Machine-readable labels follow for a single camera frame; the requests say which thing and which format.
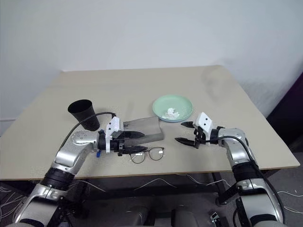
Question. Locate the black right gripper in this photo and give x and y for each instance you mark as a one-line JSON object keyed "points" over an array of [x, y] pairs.
{"points": [[200, 138]]}

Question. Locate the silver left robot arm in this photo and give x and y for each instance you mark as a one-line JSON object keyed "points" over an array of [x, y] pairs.
{"points": [[68, 153]]}

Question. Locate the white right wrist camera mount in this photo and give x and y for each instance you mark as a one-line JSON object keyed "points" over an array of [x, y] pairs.
{"points": [[204, 121]]}

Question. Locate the dark purple panel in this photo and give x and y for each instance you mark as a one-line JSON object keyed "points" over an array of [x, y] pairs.
{"points": [[288, 111]]}

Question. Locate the light green bowl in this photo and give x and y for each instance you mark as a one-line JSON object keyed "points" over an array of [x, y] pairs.
{"points": [[172, 101]]}

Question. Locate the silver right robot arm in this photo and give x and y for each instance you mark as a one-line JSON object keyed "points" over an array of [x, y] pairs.
{"points": [[239, 153]]}

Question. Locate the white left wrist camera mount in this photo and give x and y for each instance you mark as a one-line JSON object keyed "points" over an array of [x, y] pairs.
{"points": [[114, 124]]}

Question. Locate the black plastic cup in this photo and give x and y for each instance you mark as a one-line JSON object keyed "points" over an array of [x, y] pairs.
{"points": [[85, 114]]}

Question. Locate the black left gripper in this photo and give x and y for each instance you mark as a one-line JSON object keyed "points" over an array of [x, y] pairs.
{"points": [[118, 143]]}

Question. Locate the black table leg frame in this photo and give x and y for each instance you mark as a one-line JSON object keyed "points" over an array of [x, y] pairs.
{"points": [[225, 191]]}

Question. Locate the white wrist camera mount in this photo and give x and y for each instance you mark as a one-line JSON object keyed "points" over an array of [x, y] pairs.
{"points": [[114, 124], [204, 121]]}

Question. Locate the dark rounded grey shape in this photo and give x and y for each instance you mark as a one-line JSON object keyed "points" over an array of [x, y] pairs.
{"points": [[139, 216], [183, 217]]}

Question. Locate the small black floor device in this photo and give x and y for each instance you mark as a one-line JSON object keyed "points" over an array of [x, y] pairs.
{"points": [[215, 217]]}

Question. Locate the crumpled white paper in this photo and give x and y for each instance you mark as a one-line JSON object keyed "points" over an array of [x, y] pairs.
{"points": [[171, 113]]}

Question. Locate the thin-rimmed round eyeglasses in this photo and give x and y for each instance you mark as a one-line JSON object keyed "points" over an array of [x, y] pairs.
{"points": [[158, 148]]}

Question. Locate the grey glasses case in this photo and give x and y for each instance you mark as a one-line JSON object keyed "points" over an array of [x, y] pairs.
{"points": [[148, 128]]}

